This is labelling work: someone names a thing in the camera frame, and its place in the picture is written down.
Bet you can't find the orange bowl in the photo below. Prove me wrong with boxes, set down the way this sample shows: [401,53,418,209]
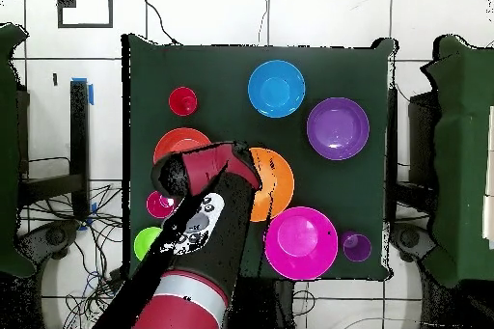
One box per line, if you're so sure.
[248,147,296,223]

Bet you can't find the large blue bowl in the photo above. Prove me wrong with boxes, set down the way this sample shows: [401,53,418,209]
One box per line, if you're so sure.
[247,59,307,120]

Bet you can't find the red-orange bowl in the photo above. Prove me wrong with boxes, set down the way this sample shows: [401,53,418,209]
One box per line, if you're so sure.
[152,126,212,165]

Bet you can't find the red cup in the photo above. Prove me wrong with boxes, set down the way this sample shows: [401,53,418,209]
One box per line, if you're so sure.
[168,86,199,118]

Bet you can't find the dark green tablecloth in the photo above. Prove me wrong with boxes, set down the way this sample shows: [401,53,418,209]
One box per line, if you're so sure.
[122,33,397,280]

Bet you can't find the purple bowl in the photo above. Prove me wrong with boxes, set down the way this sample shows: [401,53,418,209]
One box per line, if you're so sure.
[306,96,371,161]

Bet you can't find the pink bowl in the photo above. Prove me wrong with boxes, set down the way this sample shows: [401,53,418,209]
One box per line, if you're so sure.
[263,206,340,282]

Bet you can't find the crimson cup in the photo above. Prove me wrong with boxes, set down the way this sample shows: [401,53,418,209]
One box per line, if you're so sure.
[145,189,179,220]

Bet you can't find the purple cup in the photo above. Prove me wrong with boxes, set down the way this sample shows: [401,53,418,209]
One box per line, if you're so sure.
[339,231,373,263]

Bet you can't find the blue tape strip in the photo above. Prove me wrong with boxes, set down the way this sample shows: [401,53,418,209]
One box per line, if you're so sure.
[70,76,95,106]

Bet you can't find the black stand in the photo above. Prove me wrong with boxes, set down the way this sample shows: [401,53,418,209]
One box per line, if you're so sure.
[386,88,439,206]
[16,80,91,222]

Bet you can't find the black wheeled base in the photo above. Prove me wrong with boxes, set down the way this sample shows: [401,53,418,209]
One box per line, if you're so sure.
[16,220,82,264]
[389,222,437,264]

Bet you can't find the green cloth side table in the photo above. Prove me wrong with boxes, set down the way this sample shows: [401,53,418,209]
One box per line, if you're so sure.
[0,22,36,278]
[422,34,494,288]

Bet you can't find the white box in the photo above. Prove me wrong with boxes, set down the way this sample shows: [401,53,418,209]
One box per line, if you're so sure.
[481,104,494,249]

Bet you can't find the tangle of floor cables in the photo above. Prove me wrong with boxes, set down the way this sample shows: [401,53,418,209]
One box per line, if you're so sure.
[18,156,128,329]

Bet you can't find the black floor cable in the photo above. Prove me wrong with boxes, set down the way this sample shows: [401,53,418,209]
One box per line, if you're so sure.
[138,0,181,46]

